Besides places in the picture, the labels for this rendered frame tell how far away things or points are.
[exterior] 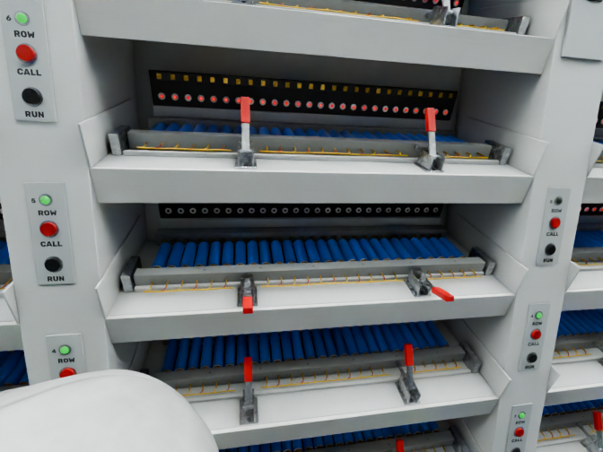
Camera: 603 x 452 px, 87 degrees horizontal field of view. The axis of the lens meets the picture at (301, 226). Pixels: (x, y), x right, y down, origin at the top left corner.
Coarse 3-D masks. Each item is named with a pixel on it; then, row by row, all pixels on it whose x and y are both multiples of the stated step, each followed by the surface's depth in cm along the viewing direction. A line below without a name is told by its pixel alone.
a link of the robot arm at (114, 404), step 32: (64, 384) 13; (96, 384) 12; (128, 384) 13; (160, 384) 15; (0, 416) 10; (32, 416) 10; (64, 416) 10; (96, 416) 11; (128, 416) 11; (160, 416) 12; (192, 416) 14; (0, 448) 9; (32, 448) 9; (64, 448) 9; (96, 448) 10; (128, 448) 10; (160, 448) 11; (192, 448) 12
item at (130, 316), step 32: (192, 224) 57; (224, 224) 58; (256, 224) 59; (288, 224) 60; (320, 224) 61; (352, 224) 62; (384, 224) 63; (128, 256) 48; (480, 256) 56; (96, 288) 38; (128, 288) 44; (288, 288) 48; (320, 288) 49; (352, 288) 49; (384, 288) 50; (448, 288) 51; (480, 288) 52; (512, 288) 51; (128, 320) 41; (160, 320) 42; (192, 320) 43; (224, 320) 44; (256, 320) 44; (288, 320) 45; (320, 320) 47; (352, 320) 48; (384, 320) 49; (416, 320) 50
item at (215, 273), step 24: (288, 264) 49; (312, 264) 50; (336, 264) 50; (360, 264) 51; (384, 264) 51; (408, 264) 52; (432, 264) 52; (456, 264) 53; (480, 264) 54; (216, 288) 45
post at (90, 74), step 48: (48, 0) 33; (0, 48) 33; (48, 48) 34; (96, 48) 39; (0, 96) 34; (96, 96) 39; (0, 144) 35; (48, 144) 36; (0, 192) 36; (96, 240) 38; (48, 288) 38; (96, 336) 40
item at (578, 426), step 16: (592, 400) 73; (544, 416) 70; (560, 416) 69; (576, 416) 69; (592, 416) 69; (544, 432) 68; (560, 432) 67; (576, 432) 68; (592, 432) 68; (544, 448) 65; (560, 448) 65; (576, 448) 65; (592, 448) 64
